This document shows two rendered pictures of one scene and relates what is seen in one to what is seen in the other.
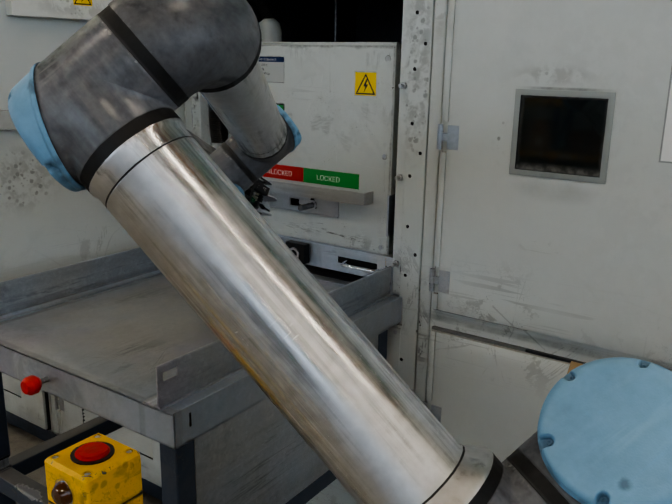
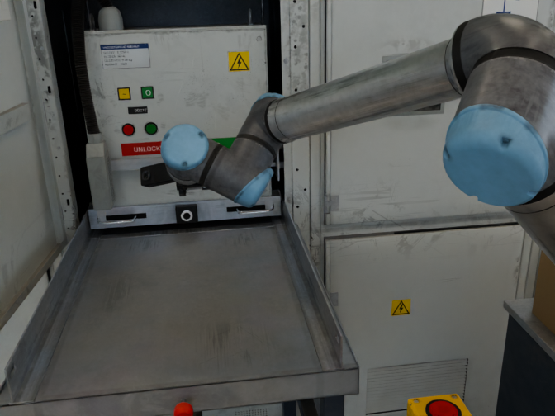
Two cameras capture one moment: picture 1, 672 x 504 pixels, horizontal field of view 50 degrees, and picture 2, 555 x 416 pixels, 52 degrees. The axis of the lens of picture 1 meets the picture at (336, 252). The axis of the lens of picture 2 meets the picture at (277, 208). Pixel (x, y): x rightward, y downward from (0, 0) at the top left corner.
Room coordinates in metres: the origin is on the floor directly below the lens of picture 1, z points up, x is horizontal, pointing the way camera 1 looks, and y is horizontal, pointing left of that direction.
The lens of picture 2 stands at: (0.41, 0.89, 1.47)
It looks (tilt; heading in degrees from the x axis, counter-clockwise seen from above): 21 degrees down; 319
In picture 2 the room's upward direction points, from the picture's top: 2 degrees counter-clockwise
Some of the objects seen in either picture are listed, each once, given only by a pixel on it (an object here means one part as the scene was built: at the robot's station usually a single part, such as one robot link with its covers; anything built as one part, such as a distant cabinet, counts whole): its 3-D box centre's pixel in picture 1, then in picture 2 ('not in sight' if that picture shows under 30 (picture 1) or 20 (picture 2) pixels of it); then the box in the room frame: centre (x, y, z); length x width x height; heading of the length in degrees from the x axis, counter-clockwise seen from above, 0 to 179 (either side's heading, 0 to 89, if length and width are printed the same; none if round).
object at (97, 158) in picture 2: not in sight; (101, 174); (1.78, 0.30, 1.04); 0.08 x 0.05 x 0.17; 146
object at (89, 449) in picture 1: (92, 455); (443, 413); (0.75, 0.28, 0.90); 0.04 x 0.04 x 0.02
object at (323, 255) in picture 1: (306, 249); (187, 209); (1.73, 0.07, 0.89); 0.54 x 0.05 x 0.06; 56
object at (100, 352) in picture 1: (192, 322); (187, 300); (1.40, 0.30, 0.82); 0.68 x 0.62 x 0.06; 146
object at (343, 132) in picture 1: (302, 148); (178, 124); (1.72, 0.08, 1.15); 0.48 x 0.01 x 0.48; 56
